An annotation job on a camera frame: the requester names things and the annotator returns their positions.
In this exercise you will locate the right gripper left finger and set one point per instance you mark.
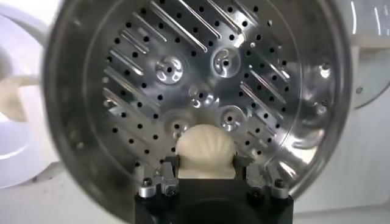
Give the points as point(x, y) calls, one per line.
point(166, 184)

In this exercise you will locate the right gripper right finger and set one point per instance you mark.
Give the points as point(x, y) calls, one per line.
point(257, 181)

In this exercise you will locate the white steamed baozi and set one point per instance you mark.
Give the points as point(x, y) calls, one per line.
point(205, 149)

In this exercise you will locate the perforated steel steamer basket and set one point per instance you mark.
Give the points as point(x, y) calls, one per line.
point(198, 76)

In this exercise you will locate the white round plate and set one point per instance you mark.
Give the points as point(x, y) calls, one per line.
point(18, 149)

